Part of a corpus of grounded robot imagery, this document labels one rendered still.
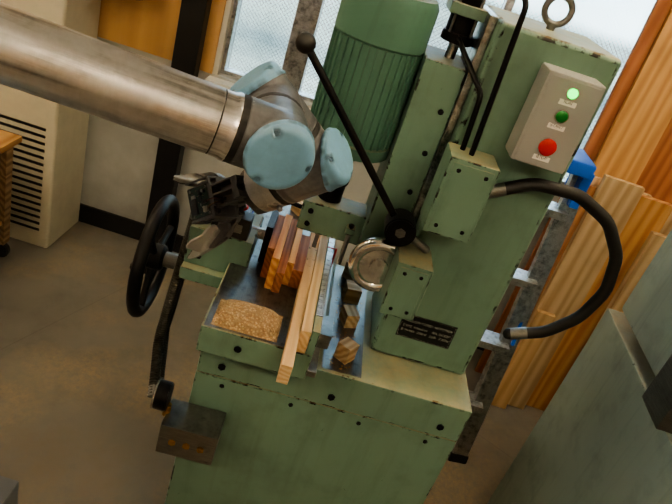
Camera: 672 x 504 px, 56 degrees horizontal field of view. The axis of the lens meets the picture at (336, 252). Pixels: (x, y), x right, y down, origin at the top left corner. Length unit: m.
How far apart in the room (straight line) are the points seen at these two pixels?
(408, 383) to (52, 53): 0.94
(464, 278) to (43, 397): 1.47
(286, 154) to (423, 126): 0.48
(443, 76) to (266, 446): 0.86
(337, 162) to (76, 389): 1.55
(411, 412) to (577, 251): 1.33
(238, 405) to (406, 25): 0.83
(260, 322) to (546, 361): 1.76
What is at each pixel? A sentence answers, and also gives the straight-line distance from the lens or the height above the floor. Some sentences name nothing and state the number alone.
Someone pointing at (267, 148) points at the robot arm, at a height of 1.34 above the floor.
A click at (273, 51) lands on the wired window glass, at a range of 2.69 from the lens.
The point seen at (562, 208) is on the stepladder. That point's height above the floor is 0.99.
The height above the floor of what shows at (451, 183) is 1.25.
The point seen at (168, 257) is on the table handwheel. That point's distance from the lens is 1.49.
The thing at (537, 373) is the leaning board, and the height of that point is 0.19.
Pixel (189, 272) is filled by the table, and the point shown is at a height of 0.86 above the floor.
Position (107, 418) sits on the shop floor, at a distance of 2.23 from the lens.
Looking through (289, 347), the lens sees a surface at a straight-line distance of 1.12.
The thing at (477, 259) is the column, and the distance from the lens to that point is 1.30.
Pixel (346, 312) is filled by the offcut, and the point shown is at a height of 0.83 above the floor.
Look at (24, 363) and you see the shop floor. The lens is 2.41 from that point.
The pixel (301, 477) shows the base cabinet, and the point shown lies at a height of 0.49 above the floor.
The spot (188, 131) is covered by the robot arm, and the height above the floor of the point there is 1.34.
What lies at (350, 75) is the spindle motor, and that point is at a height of 1.35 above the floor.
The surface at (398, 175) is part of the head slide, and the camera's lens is 1.25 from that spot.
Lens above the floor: 1.63
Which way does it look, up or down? 29 degrees down
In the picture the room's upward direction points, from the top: 19 degrees clockwise
